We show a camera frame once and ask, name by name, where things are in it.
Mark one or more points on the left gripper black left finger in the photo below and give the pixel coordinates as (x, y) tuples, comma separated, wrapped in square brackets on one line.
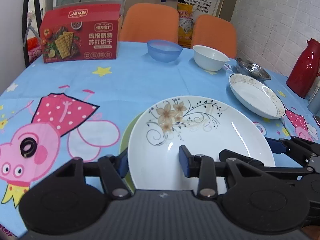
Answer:
[(109, 169)]

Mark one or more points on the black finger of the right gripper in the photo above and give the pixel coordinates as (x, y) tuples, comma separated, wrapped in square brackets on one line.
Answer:
[(278, 146)]

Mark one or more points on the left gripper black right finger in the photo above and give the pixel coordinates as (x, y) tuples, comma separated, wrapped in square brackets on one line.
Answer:
[(207, 170)]

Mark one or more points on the white floral plate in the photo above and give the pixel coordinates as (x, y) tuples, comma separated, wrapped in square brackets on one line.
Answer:
[(205, 126)]

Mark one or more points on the white gold-rimmed plate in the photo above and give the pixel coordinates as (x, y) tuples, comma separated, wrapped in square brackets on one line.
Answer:
[(256, 96)]

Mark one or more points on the stainless steel bowl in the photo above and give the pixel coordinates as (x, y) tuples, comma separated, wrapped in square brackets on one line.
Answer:
[(249, 68)]

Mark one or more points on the white ceramic bowl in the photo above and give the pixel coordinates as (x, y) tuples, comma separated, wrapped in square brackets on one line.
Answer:
[(208, 58)]

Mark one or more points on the blue translucent plastic bowl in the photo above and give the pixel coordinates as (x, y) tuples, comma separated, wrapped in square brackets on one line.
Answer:
[(163, 51)]

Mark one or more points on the green plate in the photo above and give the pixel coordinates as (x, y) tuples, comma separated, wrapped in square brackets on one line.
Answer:
[(123, 145)]

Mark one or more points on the grey blue cylinder cup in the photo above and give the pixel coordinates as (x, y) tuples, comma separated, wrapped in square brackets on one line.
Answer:
[(314, 103)]

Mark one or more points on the red thermos jug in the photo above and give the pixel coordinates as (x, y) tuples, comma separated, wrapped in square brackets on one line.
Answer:
[(305, 70)]

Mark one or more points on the right orange chair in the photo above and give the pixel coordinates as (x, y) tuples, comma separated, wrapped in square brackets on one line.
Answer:
[(215, 33)]

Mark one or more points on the orange chair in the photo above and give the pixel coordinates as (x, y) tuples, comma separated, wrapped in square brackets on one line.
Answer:
[(145, 21), (215, 33)]

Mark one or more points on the red cracker cardboard box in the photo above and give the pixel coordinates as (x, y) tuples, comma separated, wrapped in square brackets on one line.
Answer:
[(82, 32)]

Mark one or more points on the left orange chair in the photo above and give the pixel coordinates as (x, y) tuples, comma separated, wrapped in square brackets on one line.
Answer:
[(145, 21)]

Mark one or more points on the yellow snack bag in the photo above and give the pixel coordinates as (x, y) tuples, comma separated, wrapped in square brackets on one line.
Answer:
[(185, 30)]

